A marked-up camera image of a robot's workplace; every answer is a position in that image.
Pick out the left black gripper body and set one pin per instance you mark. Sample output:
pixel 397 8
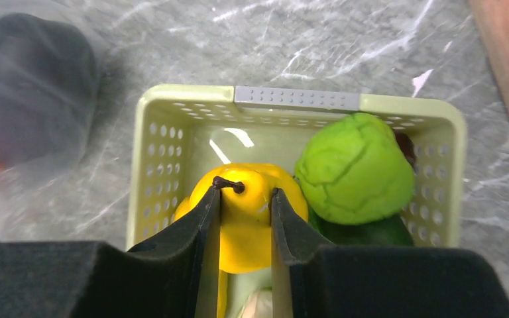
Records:
pixel 48 89

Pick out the dark green avocado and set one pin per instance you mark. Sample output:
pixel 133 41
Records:
pixel 390 231

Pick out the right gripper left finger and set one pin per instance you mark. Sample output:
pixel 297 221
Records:
pixel 171 274

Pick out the small yellow pepper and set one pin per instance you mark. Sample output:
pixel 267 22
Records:
pixel 245 230

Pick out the clear orange zip bag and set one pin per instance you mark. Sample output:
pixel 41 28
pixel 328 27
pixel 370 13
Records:
pixel 18 183

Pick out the dark red fruit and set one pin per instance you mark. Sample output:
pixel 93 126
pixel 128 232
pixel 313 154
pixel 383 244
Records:
pixel 406 146

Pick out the light green pepper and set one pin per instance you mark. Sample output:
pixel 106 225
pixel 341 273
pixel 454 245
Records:
pixel 353 171

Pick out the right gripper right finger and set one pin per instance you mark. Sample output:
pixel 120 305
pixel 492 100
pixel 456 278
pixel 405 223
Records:
pixel 312 277

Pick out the green plastic basket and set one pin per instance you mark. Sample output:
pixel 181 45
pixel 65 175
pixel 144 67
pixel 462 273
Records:
pixel 185 131

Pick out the white cauliflower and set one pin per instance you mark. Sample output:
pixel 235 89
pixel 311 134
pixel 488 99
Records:
pixel 258 305

